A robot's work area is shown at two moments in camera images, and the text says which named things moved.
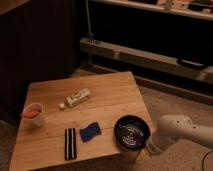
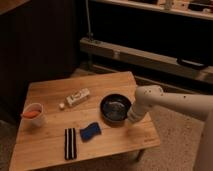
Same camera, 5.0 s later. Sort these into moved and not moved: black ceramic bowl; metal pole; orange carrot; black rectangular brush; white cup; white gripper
Moved: black ceramic bowl; white gripper
Not moved: black rectangular brush; white cup; metal pole; orange carrot
